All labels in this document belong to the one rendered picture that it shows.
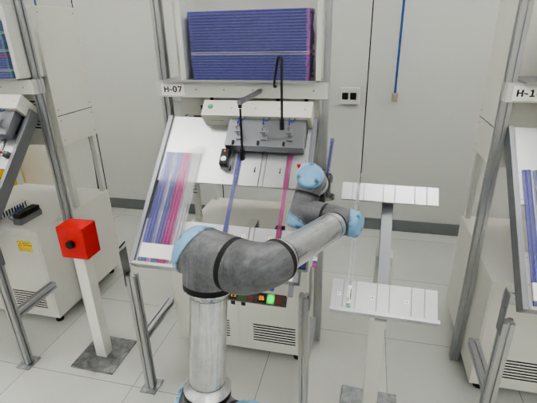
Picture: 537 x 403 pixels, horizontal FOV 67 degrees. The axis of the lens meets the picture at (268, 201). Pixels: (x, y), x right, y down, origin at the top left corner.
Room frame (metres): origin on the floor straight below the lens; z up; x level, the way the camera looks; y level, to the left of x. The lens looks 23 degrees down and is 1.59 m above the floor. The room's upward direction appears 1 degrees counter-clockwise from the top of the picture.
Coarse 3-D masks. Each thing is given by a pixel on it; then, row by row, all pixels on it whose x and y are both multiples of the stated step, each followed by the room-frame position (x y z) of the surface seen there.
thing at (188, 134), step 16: (176, 128) 1.87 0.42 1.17; (192, 128) 1.86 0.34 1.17; (208, 128) 1.84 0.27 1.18; (224, 128) 1.82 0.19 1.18; (176, 144) 1.81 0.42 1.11; (192, 144) 1.80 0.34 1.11; (208, 144) 1.78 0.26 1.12; (224, 144) 1.76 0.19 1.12; (208, 160) 1.72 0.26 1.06; (256, 160) 1.68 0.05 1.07; (272, 160) 1.66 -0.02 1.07; (304, 160) 1.63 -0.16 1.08; (208, 176) 1.66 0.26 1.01; (224, 176) 1.65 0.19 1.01; (240, 176) 1.64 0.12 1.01; (256, 176) 1.62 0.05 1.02; (272, 176) 1.61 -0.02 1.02
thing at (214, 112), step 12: (204, 108) 1.82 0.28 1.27; (216, 108) 1.81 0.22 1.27; (228, 108) 1.80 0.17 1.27; (240, 108) 1.79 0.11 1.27; (252, 108) 1.77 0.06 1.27; (264, 108) 1.76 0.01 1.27; (276, 108) 1.75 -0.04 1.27; (288, 108) 1.74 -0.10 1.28; (300, 108) 1.73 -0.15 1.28; (312, 108) 1.73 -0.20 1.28; (204, 120) 1.83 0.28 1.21; (216, 120) 1.81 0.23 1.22; (228, 120) 1.80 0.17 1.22; (300, 120) 1.71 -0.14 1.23; (312, 120) 1.74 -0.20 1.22
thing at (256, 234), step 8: (192, 224) 1.52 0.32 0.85; (200, 224) 1.51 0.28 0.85; (208, 224) 1.51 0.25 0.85; (216, 224) 1.50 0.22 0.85; (144, 232) 1.53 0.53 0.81; (232, 232) 1.46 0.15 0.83; (240, 232) 1.46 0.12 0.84; (248, 232) 1.45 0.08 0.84; (256, 232) 1.45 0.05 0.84; (264, 232) 1.44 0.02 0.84; (272, 232) 1.43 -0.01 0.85; (280, 232) 1.43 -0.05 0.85; (288, 232) 1.42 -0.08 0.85; (256, 240) 1.42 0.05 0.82; (264, 240) 1.42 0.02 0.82
